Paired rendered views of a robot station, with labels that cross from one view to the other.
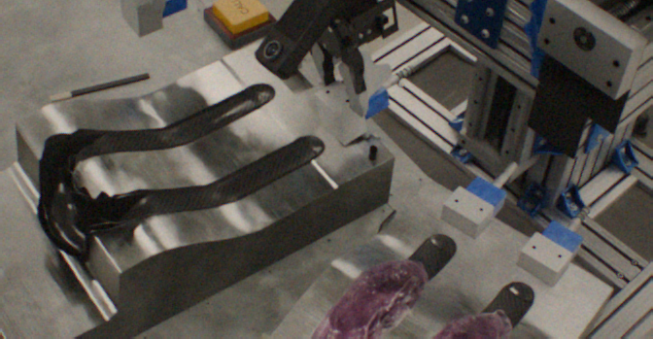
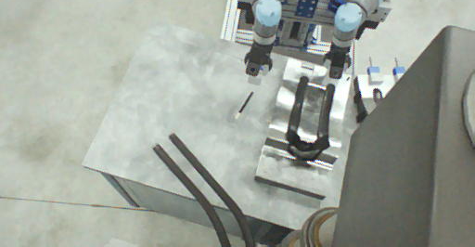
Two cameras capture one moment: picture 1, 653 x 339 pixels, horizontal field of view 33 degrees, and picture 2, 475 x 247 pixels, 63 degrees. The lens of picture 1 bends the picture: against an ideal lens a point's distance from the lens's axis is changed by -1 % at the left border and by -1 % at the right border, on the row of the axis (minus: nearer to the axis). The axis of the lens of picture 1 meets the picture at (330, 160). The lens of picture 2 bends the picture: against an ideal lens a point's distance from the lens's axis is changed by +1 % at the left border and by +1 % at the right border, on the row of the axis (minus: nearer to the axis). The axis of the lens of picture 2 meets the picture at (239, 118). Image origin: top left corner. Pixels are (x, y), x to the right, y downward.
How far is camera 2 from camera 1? 102 cm
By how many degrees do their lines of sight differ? 27
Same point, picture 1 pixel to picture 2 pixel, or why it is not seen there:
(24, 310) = (311, 182)
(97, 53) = (231, 95)
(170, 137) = (295, 109)
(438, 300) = not seen: hidden behind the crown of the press
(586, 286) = not seen: hidden behind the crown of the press
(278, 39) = (335, 69)
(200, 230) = (337, 130)
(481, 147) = (289, 41)
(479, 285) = not seen: hidden behind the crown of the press
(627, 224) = (327, 36)
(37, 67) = (220, 111)
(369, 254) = (368, 106)
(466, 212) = (378, 79)
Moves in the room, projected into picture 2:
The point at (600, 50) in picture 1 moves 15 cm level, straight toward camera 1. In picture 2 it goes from (378, 12) to (395, 41)
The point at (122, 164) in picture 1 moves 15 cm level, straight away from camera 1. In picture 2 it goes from (304, 127) to (271, 103)
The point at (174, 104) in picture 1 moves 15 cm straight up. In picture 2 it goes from (286, 98) to (293, 79)
